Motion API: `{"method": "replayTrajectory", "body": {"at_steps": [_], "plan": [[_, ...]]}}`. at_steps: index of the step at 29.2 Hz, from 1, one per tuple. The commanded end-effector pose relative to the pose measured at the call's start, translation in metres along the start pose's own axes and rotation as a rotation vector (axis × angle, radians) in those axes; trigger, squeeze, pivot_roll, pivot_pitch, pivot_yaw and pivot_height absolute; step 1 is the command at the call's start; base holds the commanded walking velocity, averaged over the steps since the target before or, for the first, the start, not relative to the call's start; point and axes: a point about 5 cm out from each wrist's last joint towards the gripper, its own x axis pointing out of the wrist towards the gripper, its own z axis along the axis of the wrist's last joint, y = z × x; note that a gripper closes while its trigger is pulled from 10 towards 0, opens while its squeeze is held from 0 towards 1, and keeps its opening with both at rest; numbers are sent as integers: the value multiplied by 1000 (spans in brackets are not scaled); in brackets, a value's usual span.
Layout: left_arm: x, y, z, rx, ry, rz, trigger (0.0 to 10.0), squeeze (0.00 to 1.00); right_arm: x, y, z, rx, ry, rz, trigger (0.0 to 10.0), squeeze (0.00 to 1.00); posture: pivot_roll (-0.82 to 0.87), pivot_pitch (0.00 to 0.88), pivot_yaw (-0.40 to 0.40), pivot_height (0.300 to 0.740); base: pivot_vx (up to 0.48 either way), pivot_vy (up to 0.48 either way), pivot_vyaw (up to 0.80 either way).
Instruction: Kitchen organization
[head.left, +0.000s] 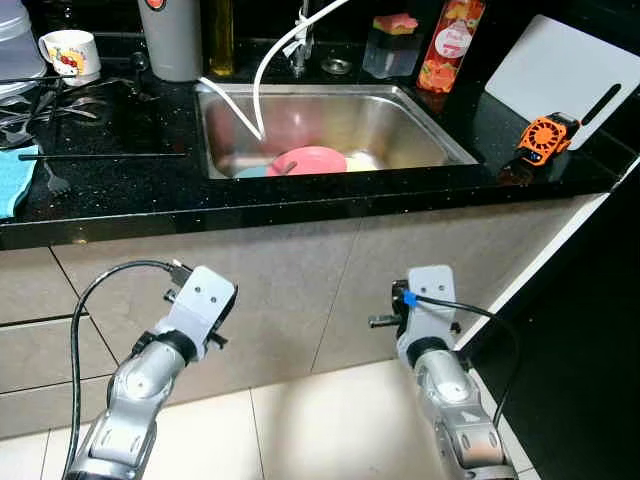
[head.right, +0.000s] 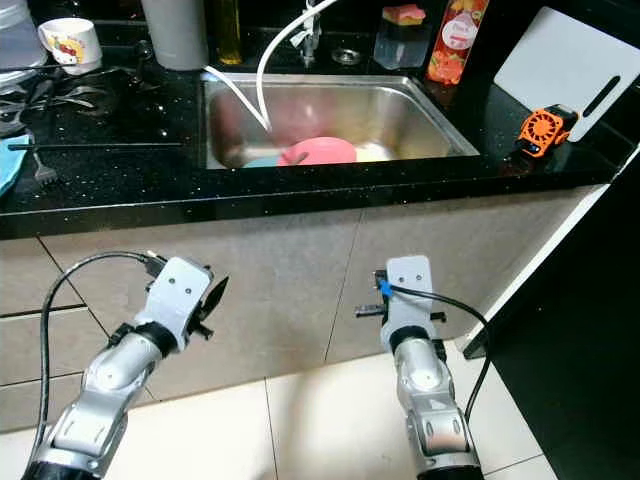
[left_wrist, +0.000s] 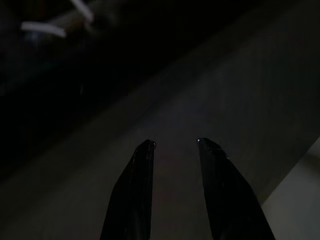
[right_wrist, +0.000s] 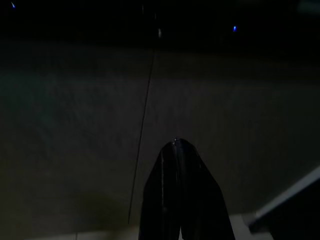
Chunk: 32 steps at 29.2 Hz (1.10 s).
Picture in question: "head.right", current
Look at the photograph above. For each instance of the yellow plate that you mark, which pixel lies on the yellow plate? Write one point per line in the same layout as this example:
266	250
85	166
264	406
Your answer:
375	152

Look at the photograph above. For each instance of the peach soap pump bottle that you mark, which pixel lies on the peach soap pump bottle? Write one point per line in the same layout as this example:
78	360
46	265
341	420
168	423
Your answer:
457	45

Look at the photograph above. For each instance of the pink yellow sponge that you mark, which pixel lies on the pink yellow sponge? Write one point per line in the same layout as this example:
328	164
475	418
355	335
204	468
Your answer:
404	13

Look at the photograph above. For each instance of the orange black fan device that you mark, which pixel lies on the orange black fan device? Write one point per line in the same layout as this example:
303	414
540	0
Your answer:
548	128

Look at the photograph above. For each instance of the beige cabinet door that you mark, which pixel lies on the beige cabinet door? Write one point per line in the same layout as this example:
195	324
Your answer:
480	240
290	260

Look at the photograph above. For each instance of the pink plate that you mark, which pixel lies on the pink plate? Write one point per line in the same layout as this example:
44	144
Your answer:
325	152

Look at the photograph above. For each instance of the white cartoon cat mug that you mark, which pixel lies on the white cartoon cat mug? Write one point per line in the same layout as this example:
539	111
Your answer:
72	45

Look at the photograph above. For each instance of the white cutting board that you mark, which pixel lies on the white cutting board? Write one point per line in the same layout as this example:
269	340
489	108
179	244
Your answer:
560	60

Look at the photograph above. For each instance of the teal plate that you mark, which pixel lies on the teal plate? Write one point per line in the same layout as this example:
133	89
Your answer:
260	162

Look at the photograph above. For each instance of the clear sponge holder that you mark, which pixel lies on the clear sponge holder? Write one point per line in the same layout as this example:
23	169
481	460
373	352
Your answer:
400	45

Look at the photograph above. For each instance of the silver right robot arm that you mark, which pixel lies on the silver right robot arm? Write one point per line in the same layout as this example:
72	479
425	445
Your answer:
430	410

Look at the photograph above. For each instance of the stainless steel sink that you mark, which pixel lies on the stainless steel sink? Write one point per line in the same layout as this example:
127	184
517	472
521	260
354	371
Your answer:
410	110

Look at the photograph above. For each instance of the beige drawer front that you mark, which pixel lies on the beige drawer front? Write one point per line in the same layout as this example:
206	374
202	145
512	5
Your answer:
20	405
25	345
30	275

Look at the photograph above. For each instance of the chrome faucet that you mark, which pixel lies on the chrome faucet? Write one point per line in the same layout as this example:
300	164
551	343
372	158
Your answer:
308	38

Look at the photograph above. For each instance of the blue cloth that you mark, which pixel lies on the blue cloth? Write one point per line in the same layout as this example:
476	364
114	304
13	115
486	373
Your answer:
12	165

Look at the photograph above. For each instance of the yellow oil bottle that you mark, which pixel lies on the yellow oil bottle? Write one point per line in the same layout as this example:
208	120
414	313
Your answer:
227	30

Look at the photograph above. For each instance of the grey water filter canister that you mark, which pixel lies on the grey water filter canister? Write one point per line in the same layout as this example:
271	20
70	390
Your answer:
173	35

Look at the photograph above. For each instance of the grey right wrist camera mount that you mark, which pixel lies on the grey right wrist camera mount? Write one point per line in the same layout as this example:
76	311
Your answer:
412	285

